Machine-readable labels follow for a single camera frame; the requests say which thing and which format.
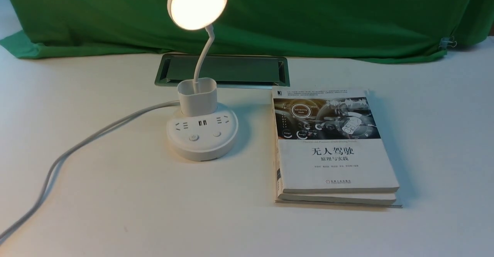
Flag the white lamp power cable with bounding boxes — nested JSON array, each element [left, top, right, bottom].
[[0, 100, 181, 242]]

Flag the metal desk cable tray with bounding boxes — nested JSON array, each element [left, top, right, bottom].
[[154, 53, 291, 89]]

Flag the white self-driving book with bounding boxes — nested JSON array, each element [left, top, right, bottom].
[[272, 87, 400, 194]]

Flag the green backdrop cloth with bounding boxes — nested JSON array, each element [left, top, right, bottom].
[[1, 0, 493, 64]]

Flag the metal binder clip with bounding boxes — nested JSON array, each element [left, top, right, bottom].
[[438, 36, 458, 50]]

